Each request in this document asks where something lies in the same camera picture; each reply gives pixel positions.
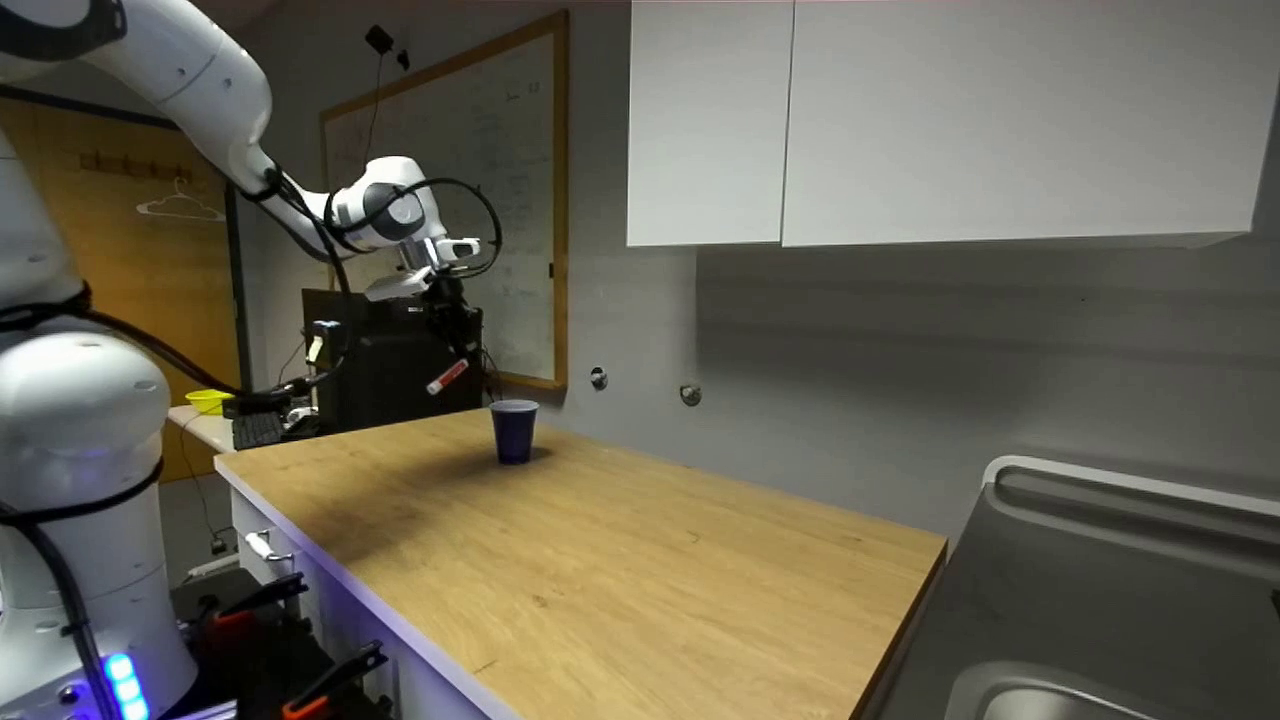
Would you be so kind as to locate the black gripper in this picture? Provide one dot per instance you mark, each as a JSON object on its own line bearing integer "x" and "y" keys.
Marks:
{"x": 438, "y": 296}

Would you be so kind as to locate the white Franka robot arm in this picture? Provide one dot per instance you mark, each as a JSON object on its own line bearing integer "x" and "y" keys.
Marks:
{"x": 74, "y": 442}

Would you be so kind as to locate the dark blue cup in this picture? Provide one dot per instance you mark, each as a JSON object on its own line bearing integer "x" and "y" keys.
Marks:
{"x": 512, "y": 435}

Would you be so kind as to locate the large black box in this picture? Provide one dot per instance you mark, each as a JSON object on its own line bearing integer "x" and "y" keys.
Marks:
{"x": 382, "y": 382}

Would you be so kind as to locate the wood framed whiteboard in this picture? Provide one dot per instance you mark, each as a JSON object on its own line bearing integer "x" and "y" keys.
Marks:
{"x": 512, "y": 161}

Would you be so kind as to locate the small black device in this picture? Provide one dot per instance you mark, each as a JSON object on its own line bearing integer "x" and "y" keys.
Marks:
{"x": 261, "y": 417}

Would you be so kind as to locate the yellow object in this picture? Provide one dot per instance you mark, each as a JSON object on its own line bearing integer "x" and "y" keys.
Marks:
{"x": 209, "y": 397}

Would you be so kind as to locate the small wooden side table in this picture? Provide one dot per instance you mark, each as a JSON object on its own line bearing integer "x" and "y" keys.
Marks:
{"x": 202, "y": 424}

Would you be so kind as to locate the wooden door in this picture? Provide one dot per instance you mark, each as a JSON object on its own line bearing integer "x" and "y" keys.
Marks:
{"x": 147, "y": 265}

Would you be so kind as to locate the narrow white cabinet door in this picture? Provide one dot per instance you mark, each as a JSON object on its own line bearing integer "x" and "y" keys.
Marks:
{"x": 706, "y": 122}

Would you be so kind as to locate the black and orange clamp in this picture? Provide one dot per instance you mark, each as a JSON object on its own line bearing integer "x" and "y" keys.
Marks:
{"x": 333, "y": 679}
{"x": 254, "y": 603}

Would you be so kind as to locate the wide white cabinet door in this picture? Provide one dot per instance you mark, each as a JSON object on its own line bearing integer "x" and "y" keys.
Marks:
{"x": 1026, "y": 122}

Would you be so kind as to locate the stainless steel sink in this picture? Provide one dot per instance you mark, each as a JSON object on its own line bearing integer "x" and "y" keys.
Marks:
{"x": 1107, "y": 603}

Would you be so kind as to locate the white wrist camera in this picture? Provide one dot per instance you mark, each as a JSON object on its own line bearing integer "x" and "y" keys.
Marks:
{"x": 463, "y": 248}

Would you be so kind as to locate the round metal wall knob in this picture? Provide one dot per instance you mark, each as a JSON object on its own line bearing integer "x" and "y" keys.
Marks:
{"x": 689, "y": 394}
{"x": 597, "y": 376}

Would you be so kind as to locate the black wall mounted camera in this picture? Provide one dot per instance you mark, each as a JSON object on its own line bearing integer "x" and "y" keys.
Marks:
{"x": 382, "y": 39}

